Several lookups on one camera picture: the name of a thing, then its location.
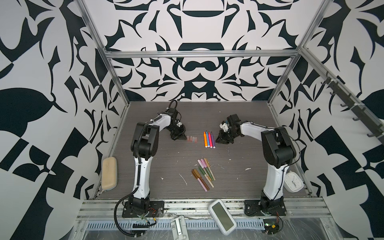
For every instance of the purple highlighter pen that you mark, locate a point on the purple highlighter pen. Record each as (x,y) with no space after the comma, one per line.
(213,145)

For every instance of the white square alarm clock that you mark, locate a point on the white square alarm clock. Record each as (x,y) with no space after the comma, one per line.
(293,183)

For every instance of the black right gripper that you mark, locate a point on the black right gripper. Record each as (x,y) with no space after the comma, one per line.
(221,139)

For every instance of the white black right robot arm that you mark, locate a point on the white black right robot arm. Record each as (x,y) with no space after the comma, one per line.
(278,150)

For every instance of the aluminium horizontal back bar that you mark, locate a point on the aluminium horizontal back bar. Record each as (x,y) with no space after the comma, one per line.
(202,54)

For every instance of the aluminium corner post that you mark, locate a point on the aluminium corner post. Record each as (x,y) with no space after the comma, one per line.
(88,57)
(318,17)

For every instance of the orange highlighter pen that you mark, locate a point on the orange highlighter pen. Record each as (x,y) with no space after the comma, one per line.
(205,140)

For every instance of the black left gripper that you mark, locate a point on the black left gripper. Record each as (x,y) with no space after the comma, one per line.
(182,136)

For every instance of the white tablet device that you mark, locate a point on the white tablet device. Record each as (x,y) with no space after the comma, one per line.
(220,214)

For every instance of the grey hook rack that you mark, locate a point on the grey hook rack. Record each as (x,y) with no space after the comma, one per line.
(350,102)

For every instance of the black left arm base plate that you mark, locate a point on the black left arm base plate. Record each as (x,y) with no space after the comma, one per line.
(135,209)

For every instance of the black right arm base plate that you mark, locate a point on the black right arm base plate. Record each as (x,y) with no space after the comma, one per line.
(265,207)

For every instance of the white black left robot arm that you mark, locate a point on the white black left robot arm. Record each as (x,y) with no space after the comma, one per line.
(144,147)

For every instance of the beige sponge block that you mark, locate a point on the beige sponge block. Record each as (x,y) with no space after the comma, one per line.
(109,174)

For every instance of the small circuit board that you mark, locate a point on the small circuit board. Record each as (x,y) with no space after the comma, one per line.
(273,226)

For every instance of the aluminium corner post back right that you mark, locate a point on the aluminium corner post back right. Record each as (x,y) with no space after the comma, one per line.
(318,17)

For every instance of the pink cap green marker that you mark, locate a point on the pink cap green marker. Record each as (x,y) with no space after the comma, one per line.
(207,169)

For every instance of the aluminium corner post back left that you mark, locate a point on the aluminium corner post back left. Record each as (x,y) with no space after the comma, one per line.
(88,57)

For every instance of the gold cap brown marker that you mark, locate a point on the gold cap brown marker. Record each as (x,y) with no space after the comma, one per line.
(203,181)

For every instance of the white bracket front rail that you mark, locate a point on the white bracket front rail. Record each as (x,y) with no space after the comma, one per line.
(179,228)

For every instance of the blue highlighter pen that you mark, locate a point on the blue highlighter pen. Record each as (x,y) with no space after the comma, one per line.
(207,139)

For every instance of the pink red highlighter pen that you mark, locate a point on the pink red highlighter pen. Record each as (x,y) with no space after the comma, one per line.
(210,140)

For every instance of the gold cap beige marker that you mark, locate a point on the gold cap beige marker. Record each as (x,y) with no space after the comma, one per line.
(209,169)

